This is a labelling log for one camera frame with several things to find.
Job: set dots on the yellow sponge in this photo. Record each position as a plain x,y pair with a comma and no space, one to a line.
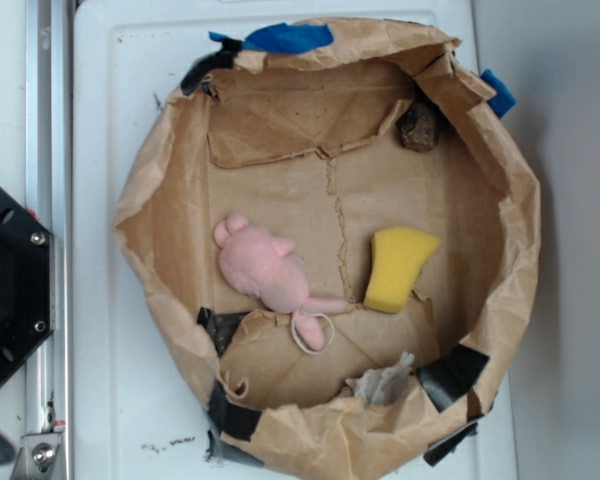
398,255

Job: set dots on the brown paper bag bin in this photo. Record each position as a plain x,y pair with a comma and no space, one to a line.
308,146

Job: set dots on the pink plush toy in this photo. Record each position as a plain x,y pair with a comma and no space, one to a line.
264,267

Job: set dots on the brown rock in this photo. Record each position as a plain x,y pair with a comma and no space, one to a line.
421,126

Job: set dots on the crumpled grey tissue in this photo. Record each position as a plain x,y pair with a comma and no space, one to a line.
381,386

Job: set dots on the blue tape top piece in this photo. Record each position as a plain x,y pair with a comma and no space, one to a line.
281,38

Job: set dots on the blue tape piece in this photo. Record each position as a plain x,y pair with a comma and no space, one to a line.
503,100
281,38

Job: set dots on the white plastic tray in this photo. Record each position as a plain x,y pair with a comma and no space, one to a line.
133,415

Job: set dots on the blue tape right piece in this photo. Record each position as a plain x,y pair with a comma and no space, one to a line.
503,100

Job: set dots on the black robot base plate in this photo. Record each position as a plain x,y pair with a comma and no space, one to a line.
25,285

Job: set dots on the aluminium extrusion rail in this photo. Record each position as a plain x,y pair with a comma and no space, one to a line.
48,192

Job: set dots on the metal corner bracket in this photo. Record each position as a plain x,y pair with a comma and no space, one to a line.
38,457

